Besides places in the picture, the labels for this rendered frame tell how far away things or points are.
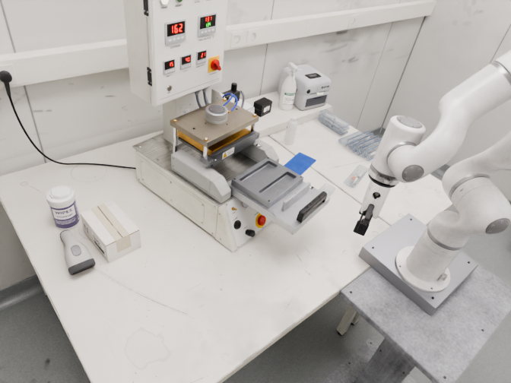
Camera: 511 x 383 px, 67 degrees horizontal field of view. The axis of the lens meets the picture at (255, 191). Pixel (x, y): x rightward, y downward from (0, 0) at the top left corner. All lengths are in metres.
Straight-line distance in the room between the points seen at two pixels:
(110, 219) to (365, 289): 0.90
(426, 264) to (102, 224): 1.08
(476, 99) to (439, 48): 2.51
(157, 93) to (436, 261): 1.06
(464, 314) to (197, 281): 0.91
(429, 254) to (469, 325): 0.28
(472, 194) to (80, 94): 1.46
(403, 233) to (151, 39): 1.12
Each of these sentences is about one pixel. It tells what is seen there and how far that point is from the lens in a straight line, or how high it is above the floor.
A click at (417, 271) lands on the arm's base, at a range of 1.44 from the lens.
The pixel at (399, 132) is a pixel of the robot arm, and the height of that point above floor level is 1.38.
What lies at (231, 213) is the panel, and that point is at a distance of 1.34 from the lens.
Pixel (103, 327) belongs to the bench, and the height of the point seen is 0.75.
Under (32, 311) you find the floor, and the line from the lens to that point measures 2.27.
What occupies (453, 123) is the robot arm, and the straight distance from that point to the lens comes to 0.94.
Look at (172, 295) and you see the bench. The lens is 1.28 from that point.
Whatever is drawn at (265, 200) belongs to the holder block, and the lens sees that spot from 1.24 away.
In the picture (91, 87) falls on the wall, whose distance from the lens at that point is 1.77.
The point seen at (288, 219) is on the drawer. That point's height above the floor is 0.97.
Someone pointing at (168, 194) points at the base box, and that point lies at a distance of 1.51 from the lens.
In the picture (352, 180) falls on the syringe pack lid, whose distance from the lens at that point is 1.81.
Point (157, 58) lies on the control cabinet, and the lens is 1.29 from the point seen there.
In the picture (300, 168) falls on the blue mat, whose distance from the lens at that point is 1.83.
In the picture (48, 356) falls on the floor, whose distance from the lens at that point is 2.12.
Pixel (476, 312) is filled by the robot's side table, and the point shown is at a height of 0.75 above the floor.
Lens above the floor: 1.81
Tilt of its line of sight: 40 degrees down
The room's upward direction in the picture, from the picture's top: 10 degrees clockwise
